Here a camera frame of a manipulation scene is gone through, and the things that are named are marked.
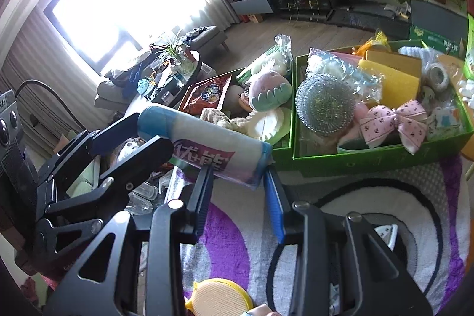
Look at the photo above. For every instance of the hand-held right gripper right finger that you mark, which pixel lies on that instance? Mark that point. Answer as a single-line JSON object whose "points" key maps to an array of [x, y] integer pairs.
{"points": [[274, 205]]}

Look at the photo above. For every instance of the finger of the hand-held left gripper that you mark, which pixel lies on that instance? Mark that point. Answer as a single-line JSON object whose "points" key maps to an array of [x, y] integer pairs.
{"points": [[114, 140], [140, 160]]}

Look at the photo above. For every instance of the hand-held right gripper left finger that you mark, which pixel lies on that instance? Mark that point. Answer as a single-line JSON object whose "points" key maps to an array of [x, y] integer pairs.
{"points": [[203, 205]]}

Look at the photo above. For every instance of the green box with snacks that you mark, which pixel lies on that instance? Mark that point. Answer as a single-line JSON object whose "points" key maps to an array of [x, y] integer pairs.
{"points": [[283, 153]]}

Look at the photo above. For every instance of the blue and white bag roll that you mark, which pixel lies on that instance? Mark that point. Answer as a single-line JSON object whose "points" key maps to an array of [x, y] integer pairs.
{"points": [[207, 138]]}

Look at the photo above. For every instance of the beige plush toy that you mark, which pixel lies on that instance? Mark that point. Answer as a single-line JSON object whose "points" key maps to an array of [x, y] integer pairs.
{"points": [[222, 119]]}

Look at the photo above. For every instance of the green box with scrubber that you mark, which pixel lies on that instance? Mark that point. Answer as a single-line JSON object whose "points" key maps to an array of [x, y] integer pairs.
{"points": [[370, 160]]}

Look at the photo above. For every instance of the clear plastic packaging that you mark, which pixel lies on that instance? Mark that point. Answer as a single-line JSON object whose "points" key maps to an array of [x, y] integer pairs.
{"points": [[144, 197]]}

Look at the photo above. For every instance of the grey sofa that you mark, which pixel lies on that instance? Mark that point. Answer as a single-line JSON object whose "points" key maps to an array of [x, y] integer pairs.
{"points": [[111, 90]]}

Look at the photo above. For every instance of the purple grey white rug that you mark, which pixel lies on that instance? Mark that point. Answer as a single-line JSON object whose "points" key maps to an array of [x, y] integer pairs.
{"points": [[229, 253]]}

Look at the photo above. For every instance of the white dumpling mold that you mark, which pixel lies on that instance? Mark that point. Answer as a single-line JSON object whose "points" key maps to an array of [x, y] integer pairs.
{"points": [[270, 127]]}

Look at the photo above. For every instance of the yellow round honeycomb mat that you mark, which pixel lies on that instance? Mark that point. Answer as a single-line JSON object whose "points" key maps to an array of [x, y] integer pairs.
{"points": [[214, 297]]}

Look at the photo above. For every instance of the orange snack packet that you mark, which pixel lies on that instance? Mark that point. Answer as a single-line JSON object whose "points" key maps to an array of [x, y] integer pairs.
{"points": [[207, 94]]}

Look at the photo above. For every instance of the dark round coffee table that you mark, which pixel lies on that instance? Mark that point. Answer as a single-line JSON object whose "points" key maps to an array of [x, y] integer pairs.
{"points": [[192, 73]]}

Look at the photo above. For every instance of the burger toy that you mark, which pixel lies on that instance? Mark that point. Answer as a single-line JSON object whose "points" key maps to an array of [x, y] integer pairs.
{"points": [[246, 101]]}

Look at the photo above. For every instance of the spider plant in glass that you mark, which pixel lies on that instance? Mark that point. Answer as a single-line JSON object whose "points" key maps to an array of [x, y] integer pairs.
{"points": [[174, 49]]}

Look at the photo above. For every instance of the pink and mint plush shell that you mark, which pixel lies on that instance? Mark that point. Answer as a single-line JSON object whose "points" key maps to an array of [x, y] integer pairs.
{"points": [[270, 92]]}

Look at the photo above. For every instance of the grey ottoman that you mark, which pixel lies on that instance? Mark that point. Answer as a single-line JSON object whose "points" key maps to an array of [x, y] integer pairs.
{"points": [[207, 36]]}

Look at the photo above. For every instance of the crumpled clear plastic bag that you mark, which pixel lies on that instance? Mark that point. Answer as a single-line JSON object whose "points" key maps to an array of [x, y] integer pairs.
{"points": [[333, 60]]}

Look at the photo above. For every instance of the pink ribbon bow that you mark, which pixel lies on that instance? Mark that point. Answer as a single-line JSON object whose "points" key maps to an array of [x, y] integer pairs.
{"points": [[407, 112]]}

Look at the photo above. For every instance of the small orange box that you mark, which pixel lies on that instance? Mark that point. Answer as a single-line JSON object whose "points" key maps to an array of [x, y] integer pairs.
{"points": [[251, 19]]}

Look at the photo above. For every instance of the patterned small packet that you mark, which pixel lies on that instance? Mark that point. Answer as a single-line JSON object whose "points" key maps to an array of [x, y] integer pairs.
{"points": [[444, 119]]}

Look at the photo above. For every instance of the yellow plastic bag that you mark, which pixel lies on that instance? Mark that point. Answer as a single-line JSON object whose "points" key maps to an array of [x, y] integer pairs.
{"points": [[374, 42]]}

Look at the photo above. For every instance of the dark tv cabinet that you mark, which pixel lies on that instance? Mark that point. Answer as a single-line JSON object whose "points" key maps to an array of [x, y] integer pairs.
{"points": [[296, 5]]}

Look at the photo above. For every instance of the white tape roll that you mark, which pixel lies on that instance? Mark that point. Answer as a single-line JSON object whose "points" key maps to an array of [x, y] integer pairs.
{"points": [[437, 77]]}

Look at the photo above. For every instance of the packet of white pellets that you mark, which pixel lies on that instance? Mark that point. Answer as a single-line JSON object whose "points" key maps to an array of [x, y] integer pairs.
{"points": [[464, 92]]}

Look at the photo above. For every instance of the green and white carton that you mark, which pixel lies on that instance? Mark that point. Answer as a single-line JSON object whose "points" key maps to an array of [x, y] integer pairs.
{"points": [[433, 36]]}

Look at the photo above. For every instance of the green pouch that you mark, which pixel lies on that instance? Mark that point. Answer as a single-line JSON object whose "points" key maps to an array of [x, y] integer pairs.
{"points": [[470, 53]]}

